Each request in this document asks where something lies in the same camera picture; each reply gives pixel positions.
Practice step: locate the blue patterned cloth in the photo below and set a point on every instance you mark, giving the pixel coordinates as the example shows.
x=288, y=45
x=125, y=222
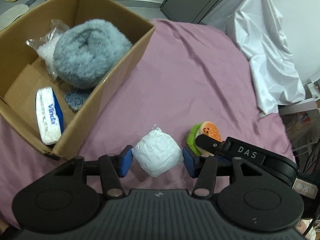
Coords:
x=76, y=97

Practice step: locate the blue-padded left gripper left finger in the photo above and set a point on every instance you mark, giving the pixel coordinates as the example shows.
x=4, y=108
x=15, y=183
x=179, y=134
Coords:
x=112, y=168

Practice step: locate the pink bed sheet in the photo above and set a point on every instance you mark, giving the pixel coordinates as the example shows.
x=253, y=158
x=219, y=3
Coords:
x=188, y=74

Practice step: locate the white soft ball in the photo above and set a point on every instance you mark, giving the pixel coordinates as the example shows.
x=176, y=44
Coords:
x=157, y=152

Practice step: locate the white draped cloth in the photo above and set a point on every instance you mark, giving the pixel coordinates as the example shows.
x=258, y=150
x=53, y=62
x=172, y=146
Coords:
x=255, y=28

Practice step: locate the grey fluffy plush slipper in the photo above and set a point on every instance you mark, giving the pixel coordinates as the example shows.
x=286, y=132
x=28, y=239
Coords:
x=85, y=53

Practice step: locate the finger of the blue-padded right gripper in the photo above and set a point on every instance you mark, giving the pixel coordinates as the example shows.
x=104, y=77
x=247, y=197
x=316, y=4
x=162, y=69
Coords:
x=203, y=169

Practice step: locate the brown cardboard box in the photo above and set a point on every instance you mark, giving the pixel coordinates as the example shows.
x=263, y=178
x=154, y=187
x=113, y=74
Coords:
x=23, y=72

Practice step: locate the clear bag white filling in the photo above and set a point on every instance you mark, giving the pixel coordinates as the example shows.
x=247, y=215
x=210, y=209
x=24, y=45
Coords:
x=45, y=45

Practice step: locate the blue tissue pack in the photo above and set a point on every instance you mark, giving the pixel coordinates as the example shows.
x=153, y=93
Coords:
x=49, y=116

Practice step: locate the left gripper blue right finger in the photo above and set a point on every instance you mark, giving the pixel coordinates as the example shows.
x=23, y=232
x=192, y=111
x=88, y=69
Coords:
x=222, y=160

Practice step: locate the hamburger plush toy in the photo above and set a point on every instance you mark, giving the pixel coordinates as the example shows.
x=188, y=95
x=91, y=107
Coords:
x=202, y=137

